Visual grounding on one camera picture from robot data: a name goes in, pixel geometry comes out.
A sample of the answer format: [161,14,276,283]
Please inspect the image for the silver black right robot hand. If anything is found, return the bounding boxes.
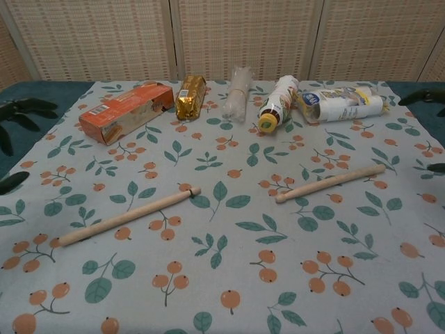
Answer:
[398,88,445,175]

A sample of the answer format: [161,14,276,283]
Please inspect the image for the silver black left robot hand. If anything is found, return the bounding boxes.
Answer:
[0,97,59,194]

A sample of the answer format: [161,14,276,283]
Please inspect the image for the wooden stick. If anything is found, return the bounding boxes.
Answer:
[275,164,387,204]
[58,186,202,247]

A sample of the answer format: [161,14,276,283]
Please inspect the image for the teal felt table cover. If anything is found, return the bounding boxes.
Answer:
[0,80,445,182]

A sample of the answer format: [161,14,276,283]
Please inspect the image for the white roll pack in plastic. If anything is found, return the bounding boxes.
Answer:
[296,85,389,124]

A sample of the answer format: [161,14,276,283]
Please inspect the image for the orange cardboard snack box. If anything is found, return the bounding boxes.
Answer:
[78,80,175,145]

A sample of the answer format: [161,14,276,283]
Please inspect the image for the yellow cap drink bottle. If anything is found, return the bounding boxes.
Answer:
[257,74,300,134]

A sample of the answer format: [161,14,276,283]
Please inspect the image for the gold foil biscuit packet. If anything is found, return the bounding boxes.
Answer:
[175,74,207,121]

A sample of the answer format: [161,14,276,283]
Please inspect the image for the clear plastic cup stack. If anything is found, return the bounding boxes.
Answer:
[222,66,254,124]

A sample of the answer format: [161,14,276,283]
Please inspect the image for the woven bamboo folding screen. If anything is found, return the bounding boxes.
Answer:
[0,0,445,84]

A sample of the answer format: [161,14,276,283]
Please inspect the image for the leaf and berry tablecloth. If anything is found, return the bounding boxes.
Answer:
[0,80,445,334]

